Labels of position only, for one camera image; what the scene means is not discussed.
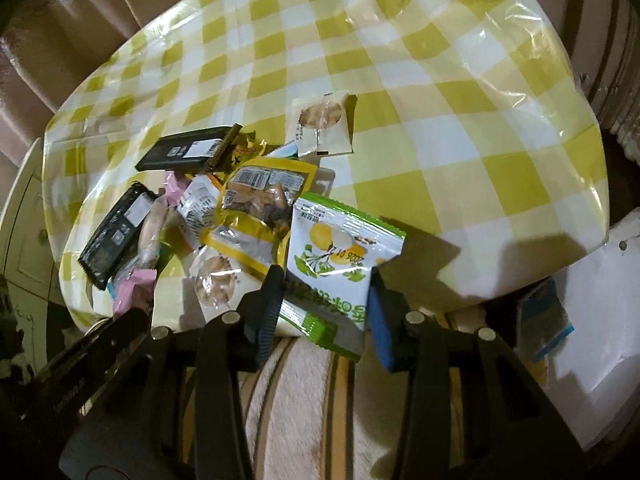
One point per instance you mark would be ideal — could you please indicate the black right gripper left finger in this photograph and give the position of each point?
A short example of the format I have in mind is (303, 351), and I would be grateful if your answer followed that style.
(237, 341)

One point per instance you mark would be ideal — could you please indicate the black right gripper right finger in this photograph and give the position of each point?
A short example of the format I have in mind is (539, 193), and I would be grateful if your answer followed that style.
(407, 340)

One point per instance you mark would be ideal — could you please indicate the white biscuit packet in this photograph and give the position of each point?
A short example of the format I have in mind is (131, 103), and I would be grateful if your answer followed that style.
(318, 125)
(220, 282)

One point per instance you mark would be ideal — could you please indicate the green white snack packet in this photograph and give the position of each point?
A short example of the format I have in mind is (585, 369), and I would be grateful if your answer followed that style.
(332, 252)

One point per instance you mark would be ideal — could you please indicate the yellow clear tofu packet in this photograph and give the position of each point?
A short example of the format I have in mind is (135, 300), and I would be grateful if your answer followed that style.
(254, 211)

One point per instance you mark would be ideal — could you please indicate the beige clear snack packet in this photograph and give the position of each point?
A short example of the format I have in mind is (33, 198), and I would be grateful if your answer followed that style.
(145, 254)

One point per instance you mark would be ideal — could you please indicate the white orange small packet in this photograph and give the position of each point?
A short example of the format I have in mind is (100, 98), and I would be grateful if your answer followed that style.
(197, 207)

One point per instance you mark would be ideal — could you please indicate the black snack bar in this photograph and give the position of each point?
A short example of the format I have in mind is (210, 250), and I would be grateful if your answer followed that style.
(190, 151)
(114, 236)

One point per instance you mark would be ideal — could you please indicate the yellow dried tofu packet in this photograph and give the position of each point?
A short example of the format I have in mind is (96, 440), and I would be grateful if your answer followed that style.
(244, 147)

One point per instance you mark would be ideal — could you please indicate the pink candy packet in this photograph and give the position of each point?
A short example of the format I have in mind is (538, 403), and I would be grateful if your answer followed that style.
(136, 292)

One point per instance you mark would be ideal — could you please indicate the white cabinet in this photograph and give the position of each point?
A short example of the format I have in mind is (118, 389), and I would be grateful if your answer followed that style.
(26, 258)

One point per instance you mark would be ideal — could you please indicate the yellow checkered tablecloth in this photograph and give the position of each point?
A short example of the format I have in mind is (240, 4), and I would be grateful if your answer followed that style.
(468, 133)

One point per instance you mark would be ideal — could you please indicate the brown sofa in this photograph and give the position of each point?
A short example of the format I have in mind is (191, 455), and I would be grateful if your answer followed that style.
(48, 47)

